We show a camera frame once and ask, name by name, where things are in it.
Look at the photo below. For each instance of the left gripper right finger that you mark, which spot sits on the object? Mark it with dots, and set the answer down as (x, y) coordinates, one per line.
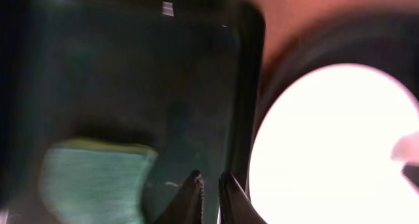
(235, 207)

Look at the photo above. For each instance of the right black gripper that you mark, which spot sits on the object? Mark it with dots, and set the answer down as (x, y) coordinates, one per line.
(405, 150)

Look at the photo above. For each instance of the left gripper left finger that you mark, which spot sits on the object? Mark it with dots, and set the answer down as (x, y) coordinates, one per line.
(187, 206)

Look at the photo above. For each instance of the white round plate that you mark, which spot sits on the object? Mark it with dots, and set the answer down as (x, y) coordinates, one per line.
(323, 151)

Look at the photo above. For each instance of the green scrubbing sponge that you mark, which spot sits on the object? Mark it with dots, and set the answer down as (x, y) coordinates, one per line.
(95, 182)

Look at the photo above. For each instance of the round black serving tray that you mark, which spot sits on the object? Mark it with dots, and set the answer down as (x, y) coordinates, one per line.
(387, 41)

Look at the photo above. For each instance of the dark rectangular sponge tray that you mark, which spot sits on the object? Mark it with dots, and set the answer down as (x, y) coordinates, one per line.
(178, 76)

